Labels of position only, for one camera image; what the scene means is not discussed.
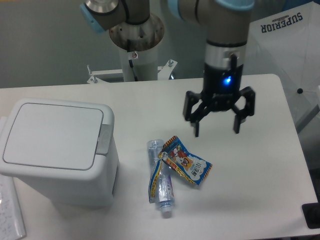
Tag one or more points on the crushed clear plastic bottle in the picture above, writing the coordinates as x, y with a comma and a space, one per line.
160, 189

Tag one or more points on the blue snack wrapper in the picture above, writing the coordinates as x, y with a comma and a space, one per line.
189, 166

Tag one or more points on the white pedestal base frame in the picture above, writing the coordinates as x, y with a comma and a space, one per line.
165, 72

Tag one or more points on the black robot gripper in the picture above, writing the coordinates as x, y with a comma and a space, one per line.
221, 91

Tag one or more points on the white umbrella with text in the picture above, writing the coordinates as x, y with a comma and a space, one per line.
287, 44

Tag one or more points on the black object at table edge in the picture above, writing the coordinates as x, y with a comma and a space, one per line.
311, 213

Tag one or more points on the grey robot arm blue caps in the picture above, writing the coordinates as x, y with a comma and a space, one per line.
227, 23

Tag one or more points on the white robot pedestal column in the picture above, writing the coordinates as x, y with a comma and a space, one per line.
138, 44

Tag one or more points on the white push-lid trash can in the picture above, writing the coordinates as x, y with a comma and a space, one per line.
63, 149

